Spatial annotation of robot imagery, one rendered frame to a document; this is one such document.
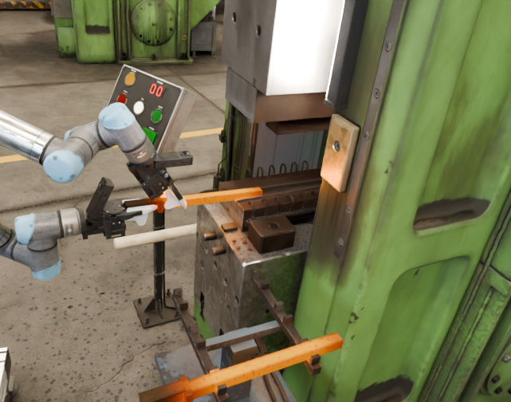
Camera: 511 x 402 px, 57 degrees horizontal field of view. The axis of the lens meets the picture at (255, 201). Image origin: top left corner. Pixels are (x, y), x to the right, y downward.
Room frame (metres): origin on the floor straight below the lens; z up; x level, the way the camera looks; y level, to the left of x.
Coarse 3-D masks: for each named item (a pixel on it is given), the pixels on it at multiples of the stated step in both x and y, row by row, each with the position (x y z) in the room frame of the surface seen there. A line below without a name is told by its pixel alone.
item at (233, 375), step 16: (336, 336) 0.74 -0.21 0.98; (288, 352) 0.68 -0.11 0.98; (304, 352) 0.69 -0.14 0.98; (320, 352) 0.70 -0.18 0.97; (224, 368) 0.62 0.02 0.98; (240, 368) 0.63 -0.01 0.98; (256, 368) 0.63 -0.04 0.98; (272, 368) 0.65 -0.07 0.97; (176, 384) 0.57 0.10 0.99; (192, 384) 0.58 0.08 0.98; (208, 384) 0.58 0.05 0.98; (144, 400) 0.53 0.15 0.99; (160, 400) 0.54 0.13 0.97; (176, 400) 0.56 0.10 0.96; (192, 400) 0.55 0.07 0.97
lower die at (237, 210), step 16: (272, 176) 1.45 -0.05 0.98; (288, 176) 1.46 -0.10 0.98; (304, 176) 1.45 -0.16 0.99; (320, 176) 1.47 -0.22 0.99; (288, 192) 1.32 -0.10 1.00; (304, 192) 1.34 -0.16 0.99; (240, 208) 1.21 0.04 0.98; (256, 208) 1.21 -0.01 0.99; (272, 208) 1.23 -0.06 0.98; (288, 208) 1.26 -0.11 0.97; (240, 224) 1.20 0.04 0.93
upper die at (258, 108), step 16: (240, 80) 1.28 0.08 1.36; (240, 96) 1.27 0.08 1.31; (256, 96) 1.19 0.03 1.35; (272, 96) 1.21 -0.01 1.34; (288, 96) 1.23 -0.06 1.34; (304, 96) 1.26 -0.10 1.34; (320, 96) 1.29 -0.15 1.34; (256, 112) 1.19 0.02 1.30; (272, 112) 1.21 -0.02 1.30; (288, 112) 1.24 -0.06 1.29; (304, 112) 1.26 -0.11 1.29; (320, 112) 1.29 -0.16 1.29
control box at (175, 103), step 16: (144, 80) 1.72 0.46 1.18; (160, 80) 1.68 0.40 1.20; (112, 96) 1.75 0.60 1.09; (128, 96) 1.71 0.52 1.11; (144, 96) 1.68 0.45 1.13; (160, 96) 1.64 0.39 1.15; (176, 96) 1.61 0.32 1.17; (192, 96) 1.65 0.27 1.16; (144, 112) 1.63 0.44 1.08; (176, 112) 1.58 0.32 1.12; (160, 128) 1.56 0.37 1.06; (176, 128) 1.59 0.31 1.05; (160, 144) 1.53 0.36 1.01; (176, 144) 1.59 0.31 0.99
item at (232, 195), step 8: (208, 192) 1.23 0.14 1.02; (216, 192) 1.24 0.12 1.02; (224, 192) 1.24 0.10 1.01; (232, 192) 1.25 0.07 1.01; (240, 192) 1.26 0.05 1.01; (248, 192) 1.26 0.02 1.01; (256, 192) 1.28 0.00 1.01; (128, 200) 1.11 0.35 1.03; (136, 200) 1.12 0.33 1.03; (144, 200) 1.12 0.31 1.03; (152, 200) 1.13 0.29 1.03; (160, 200) 1.13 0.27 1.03; (192, 200) 1.18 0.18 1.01; (200, 200) 1.19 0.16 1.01; (208, 200) 1.20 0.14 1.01; (216, 200) 1.21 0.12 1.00; (224, 200) 1.22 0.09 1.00; (160, 208) 1.12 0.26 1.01
